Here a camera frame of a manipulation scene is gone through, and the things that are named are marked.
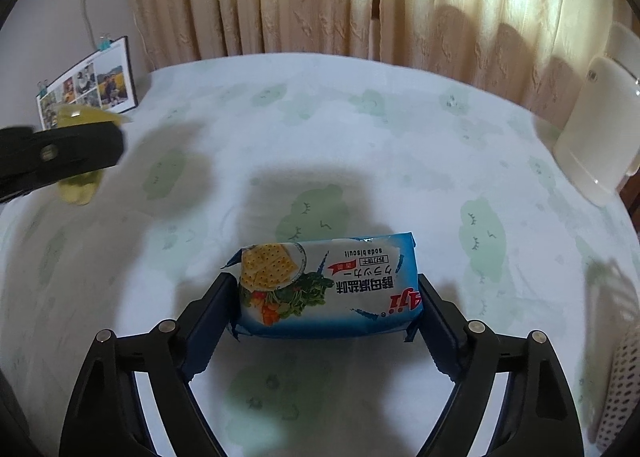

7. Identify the cream thermos jug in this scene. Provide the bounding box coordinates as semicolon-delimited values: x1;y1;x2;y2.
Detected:
552;21;640;206

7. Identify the blue biscuit packet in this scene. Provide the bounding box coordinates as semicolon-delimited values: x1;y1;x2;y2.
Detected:
220;232;426;343

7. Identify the pale pink plastic basket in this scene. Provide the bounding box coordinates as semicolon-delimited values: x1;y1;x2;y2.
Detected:
597;332;640;450

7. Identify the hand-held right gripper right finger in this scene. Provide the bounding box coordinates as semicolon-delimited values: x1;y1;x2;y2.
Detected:
416;273;586;457

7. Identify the yellow jelly cup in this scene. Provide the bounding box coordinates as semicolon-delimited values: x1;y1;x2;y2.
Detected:
54;104;132;206

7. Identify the photo collage board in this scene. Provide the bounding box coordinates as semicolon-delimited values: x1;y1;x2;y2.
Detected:
35;34;140;132

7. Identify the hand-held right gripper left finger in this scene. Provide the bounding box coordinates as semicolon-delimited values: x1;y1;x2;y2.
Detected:
59;272;239;457

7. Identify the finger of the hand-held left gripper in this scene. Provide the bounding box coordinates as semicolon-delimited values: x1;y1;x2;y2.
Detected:
0;123;126;203

